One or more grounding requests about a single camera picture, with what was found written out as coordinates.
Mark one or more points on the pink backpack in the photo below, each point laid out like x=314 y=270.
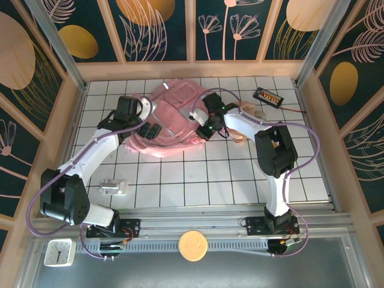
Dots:
x=168 y=141

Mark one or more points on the grey white cloth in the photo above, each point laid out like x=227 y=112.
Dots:
x=259 y=115

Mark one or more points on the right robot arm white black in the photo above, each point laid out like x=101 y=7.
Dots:
x=249 y=126

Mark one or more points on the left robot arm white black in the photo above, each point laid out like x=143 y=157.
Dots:
x=90 y=153

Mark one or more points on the black battery box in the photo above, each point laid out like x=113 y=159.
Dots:
x=268 y=97

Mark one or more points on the small white plastic device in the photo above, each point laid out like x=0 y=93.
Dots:
x=115 y=187

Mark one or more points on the round yellow sponge disc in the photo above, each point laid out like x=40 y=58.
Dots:
x=193 y=246

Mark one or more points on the grey metal shelf plate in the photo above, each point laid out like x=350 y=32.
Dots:
x=192 y=273

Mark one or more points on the white square alarm clock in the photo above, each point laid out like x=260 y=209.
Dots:
x=60 y=252

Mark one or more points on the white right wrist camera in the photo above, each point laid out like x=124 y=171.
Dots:
x=198 y=115

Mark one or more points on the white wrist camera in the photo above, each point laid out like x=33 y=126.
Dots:
x=148 y=105
x=198 y=115

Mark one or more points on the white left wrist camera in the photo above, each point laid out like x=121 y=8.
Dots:
x=148 y=105

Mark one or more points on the aluminium side rail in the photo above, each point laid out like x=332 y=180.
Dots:
x=81 y=102
x=301 y=99

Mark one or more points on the aluminium corner post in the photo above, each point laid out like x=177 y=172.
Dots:
x=61 y=51
x=322 y=39

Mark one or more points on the aluminium front rail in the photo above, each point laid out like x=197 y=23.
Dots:
x=192 y=223

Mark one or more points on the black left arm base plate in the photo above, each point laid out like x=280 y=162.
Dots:
x=132 y=228

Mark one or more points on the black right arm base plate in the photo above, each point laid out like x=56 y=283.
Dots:
x=255 y=225

